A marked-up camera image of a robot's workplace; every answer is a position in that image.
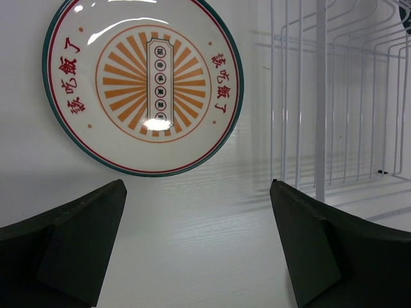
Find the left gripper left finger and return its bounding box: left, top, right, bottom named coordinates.
left=1, top=180, right=127, bottom=307

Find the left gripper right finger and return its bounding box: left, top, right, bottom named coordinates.
left=270, top=180, right=410, bottom=307

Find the dark blue rimmed plate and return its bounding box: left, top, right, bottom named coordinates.
left=399, top=0, right=411, bottom=35

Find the orange sunburst plate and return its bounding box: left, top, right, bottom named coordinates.
left=42, top=1, right=244, bottom=177

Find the white wire dish rack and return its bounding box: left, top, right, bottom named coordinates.
left=252, top=1, right=410, bottom=229

